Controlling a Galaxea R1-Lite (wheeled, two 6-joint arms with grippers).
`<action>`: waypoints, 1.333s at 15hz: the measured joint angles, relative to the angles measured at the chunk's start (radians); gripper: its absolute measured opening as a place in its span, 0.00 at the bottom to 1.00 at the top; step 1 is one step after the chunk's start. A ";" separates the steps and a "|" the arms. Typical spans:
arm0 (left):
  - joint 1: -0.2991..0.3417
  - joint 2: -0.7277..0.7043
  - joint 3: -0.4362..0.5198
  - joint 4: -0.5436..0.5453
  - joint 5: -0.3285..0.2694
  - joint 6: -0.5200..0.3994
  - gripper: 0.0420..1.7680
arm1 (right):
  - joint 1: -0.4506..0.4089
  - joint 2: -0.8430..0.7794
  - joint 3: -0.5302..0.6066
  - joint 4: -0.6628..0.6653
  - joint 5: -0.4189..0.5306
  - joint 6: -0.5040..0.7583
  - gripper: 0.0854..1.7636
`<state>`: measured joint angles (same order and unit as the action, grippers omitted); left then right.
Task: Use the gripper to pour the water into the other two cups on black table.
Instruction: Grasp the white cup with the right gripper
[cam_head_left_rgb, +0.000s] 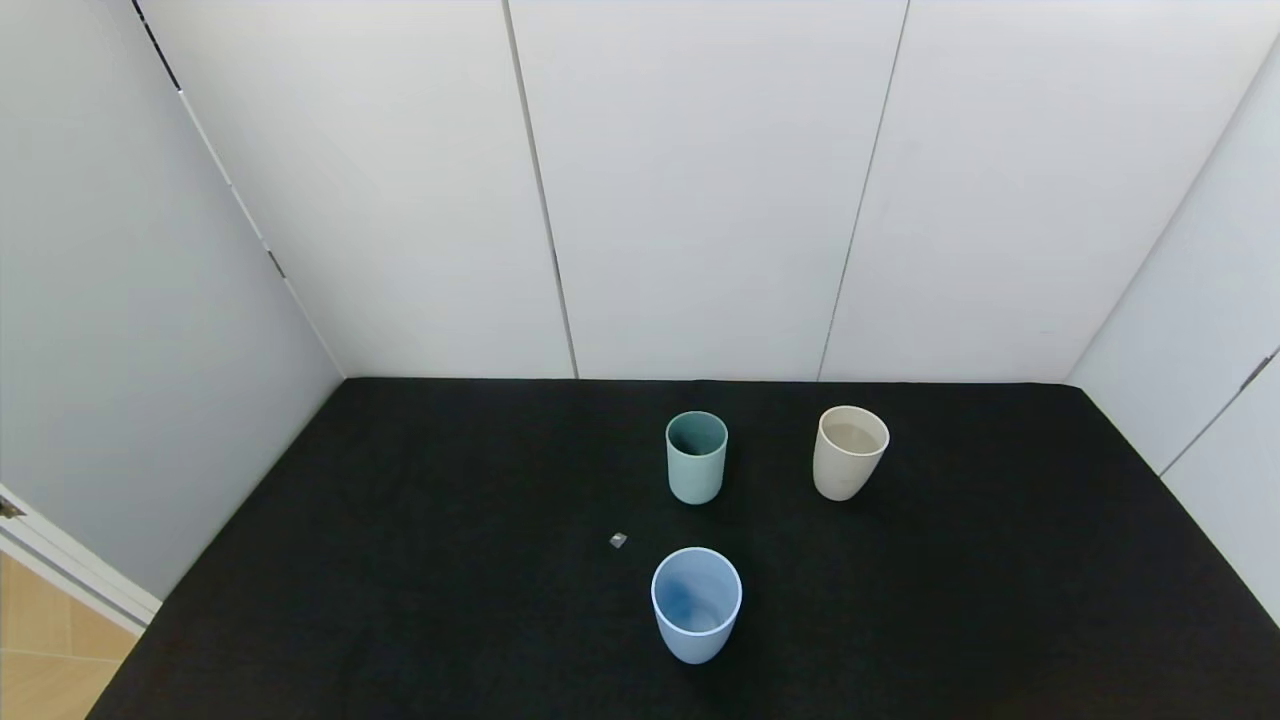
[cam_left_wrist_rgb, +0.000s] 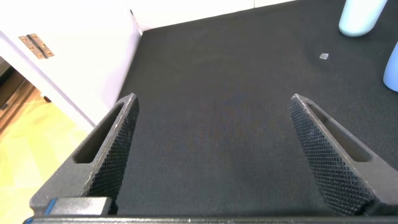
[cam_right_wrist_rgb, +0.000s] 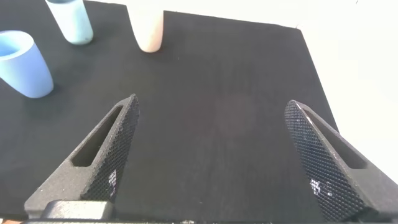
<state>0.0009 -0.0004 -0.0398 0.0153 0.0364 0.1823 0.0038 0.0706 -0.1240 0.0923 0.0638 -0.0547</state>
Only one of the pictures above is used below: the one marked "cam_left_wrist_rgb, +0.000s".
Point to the brass door hinge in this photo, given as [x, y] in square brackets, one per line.
[36, 46]

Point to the dark wall panel hinge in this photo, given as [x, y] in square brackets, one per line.
[134, 16]

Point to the brown wooden furniture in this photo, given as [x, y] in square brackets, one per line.
[12, 93]

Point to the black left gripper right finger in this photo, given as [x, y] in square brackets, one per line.
[348, 183]

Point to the small grey scrap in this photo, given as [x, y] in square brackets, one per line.
[324, 56]

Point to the teal green plastic cup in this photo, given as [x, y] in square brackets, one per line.
[360, 17]

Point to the light blue plastic cup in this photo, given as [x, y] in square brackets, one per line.
[392, 71]

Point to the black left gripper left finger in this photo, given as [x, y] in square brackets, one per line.
[74, 177]

